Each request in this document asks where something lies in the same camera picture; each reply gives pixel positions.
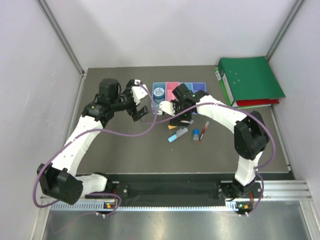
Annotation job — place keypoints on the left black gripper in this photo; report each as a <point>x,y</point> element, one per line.
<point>132,111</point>

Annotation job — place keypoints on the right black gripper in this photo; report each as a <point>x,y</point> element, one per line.
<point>176,121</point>

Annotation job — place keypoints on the pink drawer box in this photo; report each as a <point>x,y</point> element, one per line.
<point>170,86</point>

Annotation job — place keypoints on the blue slime jar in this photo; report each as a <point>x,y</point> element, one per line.
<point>159,95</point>

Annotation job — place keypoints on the orange highlighter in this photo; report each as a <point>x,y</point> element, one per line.
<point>172,128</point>

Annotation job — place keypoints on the purple drawer box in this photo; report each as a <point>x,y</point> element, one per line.
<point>199,86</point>

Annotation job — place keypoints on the light green folder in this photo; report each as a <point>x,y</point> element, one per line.
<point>227,92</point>

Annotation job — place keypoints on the red folder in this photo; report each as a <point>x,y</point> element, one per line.
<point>256,102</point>

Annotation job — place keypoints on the dark green binder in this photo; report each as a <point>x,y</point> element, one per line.
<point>250,78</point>

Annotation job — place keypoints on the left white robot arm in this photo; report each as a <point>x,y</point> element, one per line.
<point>58,178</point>

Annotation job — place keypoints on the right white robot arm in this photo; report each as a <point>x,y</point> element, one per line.
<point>250,135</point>

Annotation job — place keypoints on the red pen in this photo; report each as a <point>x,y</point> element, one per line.
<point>203,131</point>

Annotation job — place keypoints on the grey blue glue stick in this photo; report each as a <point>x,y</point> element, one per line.
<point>196,135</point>

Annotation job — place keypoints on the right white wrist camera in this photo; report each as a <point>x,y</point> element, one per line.
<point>168,107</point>

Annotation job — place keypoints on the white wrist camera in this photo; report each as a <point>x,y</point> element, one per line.
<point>168,107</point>
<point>139,91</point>

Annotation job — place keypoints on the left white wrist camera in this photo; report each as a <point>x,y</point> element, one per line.
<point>139,91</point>

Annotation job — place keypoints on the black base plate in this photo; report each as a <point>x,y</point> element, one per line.
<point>181,183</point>

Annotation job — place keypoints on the grey slotted cable duct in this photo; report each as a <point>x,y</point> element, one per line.
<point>105,206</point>

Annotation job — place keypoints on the aluminium front rail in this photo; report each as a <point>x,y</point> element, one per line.
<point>270,190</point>

